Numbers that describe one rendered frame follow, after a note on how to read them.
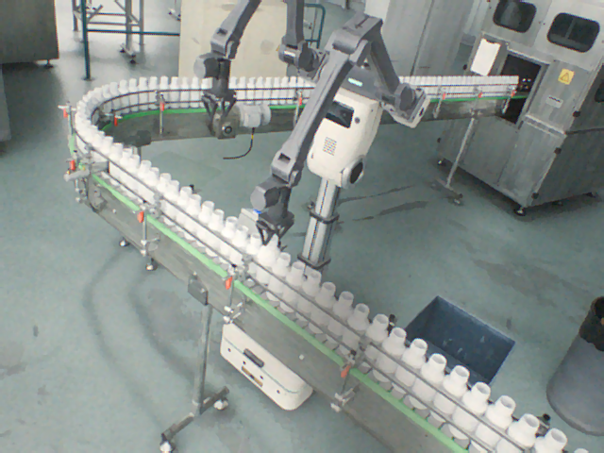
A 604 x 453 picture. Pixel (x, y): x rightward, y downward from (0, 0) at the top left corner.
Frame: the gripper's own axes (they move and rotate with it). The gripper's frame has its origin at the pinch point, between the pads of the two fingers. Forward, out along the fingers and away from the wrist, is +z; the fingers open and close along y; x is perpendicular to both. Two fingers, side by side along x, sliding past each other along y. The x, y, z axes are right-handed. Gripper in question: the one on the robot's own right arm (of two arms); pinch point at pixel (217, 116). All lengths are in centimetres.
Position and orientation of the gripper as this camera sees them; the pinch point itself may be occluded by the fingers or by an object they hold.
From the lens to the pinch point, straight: 173.7
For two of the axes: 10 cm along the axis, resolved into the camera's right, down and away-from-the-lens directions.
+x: 7.6, 4.6, -4.6
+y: -6.3, 3.2, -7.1
